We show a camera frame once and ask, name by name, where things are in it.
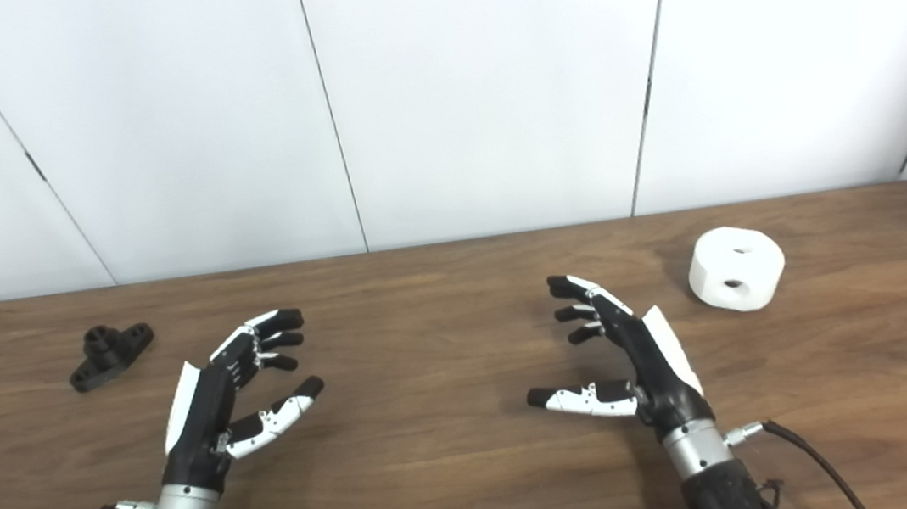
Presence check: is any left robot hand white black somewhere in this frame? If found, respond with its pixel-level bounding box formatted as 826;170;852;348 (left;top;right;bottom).
128;305;340;509

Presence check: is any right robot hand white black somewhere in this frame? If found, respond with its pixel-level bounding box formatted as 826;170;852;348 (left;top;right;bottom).
513;258;737;500

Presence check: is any black flanged holder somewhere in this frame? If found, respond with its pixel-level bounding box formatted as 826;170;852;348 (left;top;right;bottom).
64;320;161;395

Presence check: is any round white piece with holes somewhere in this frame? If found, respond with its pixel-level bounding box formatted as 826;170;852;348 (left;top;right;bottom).
683;221;792;318

